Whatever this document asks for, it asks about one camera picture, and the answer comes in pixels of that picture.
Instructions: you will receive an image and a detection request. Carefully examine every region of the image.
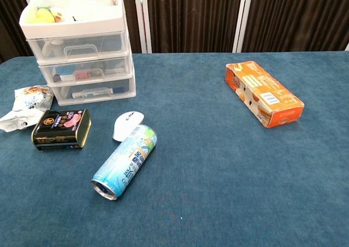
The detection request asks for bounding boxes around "clear drawer with marker pen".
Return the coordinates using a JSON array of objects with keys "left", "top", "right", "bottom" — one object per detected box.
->
[{"left": 50, "top": 76, "right": 136, "bottom": 107}]

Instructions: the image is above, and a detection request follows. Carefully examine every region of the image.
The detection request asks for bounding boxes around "orange cardboard snack box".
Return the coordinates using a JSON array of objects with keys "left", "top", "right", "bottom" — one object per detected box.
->
[{"left": 225, "top": 61, "right": 305, "bottom": 129}]

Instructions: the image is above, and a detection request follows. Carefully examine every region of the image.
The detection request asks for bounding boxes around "clear drawer with white object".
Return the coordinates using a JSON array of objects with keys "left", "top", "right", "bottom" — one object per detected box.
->
[{"left": 26, "top": 30, "right": 130, "bottom": 62}]

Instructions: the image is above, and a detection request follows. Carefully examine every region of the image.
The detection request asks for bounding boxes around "white computer mouse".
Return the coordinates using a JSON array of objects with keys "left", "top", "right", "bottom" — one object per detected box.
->
[{"left": 112, "top": 111, "right": 145, "bottom": 142}]

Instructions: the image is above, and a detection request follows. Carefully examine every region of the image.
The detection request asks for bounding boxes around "blue white beverage can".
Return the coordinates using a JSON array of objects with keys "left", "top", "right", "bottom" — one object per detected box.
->
[{"left": 90, "top": 124, "right": 158, "bottom": 201}]

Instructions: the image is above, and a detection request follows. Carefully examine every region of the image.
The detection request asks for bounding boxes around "blue velvet tablecloth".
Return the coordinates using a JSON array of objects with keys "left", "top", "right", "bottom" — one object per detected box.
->
[{"left": 0, "top": 50, "right": 349, "bottom": 247}]

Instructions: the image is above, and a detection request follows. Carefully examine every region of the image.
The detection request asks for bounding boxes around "white blue marker pen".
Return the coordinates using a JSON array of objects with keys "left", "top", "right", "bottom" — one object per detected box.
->
[{"left": 71, "top": 87, "right": 124, "bottom": 99}]

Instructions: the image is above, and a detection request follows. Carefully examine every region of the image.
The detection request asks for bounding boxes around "dark brown curtain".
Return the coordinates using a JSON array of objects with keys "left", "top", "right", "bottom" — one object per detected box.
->
[{"left": 0, "top": 0, "right": 349, "bottom": 65}]

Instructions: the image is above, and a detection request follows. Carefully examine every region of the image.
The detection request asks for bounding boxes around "black rectangular food tin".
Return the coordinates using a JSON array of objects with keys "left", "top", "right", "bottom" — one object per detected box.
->
[{"left": 31, "top": 109, "right": 92, "bottom": 151}]

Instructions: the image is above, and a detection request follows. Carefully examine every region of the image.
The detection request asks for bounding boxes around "blue rectangular block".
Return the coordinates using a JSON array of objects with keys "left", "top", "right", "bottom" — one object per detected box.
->
[{"left": 55, "top": 65, "right": 76, "bottom": 76}]

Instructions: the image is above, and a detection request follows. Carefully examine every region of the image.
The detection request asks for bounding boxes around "white round plastic object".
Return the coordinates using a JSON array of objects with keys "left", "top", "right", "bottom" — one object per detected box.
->
[{"left": 40, "top": 39, "right": 65, "bottom": 57}]

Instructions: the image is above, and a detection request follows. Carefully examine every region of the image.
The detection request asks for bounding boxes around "white crumpled snack bag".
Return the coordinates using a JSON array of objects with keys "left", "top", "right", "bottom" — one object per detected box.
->
[{"left": 0, "top": 85, "right": 55, "bottom": 133}]

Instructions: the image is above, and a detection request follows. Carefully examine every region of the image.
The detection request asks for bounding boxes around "small orange white packet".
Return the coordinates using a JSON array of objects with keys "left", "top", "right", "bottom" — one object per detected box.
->
[{"left": 50, "top": 7, "right": 74, "bottom": 23}]

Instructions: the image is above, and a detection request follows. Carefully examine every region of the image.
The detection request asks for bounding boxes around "yellow round toy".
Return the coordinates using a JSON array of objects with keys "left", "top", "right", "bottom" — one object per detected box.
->
[{"left": 27, "top": 8, "right": 55, "bottom": 24}]

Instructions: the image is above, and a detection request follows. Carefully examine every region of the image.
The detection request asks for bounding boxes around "white plastic drawer organizer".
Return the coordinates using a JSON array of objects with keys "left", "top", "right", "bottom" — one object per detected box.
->
[{"left": 19, "top": 0, "right": 137, "bottom": 107}]

